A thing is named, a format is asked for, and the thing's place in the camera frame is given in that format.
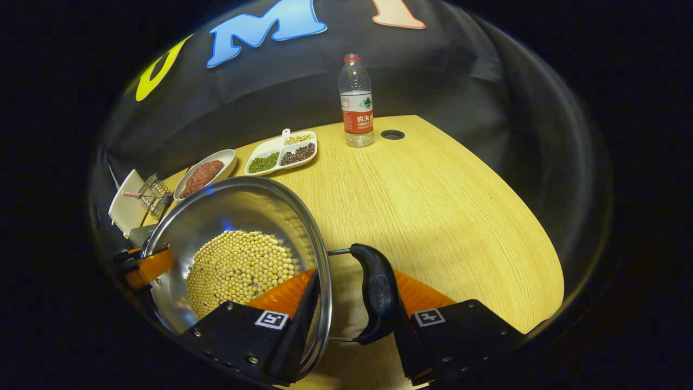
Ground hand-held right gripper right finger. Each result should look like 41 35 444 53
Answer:
393 270 526 386

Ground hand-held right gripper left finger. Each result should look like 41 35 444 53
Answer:
181 268 321 386

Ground steel pot with black handles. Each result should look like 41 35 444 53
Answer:
142 176 404 386

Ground pile of soybeans in pot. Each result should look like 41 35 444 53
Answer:
185 230 296 320

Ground white toaster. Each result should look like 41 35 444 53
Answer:
108 169 147 239

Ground red meat slices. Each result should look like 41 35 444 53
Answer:
180 160 225 199

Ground white oval plate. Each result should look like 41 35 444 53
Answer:
173 149 237 202

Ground pile of green beans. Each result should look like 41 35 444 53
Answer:
248 152 280 174

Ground white divided dish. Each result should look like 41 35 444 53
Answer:
244 128 318 177

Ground pile of dark red beans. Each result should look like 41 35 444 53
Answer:
280 142 316 166

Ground clear plastic water bottle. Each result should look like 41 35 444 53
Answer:
338 53 375 148

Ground small wire basket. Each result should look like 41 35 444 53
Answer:
122 173 174 217

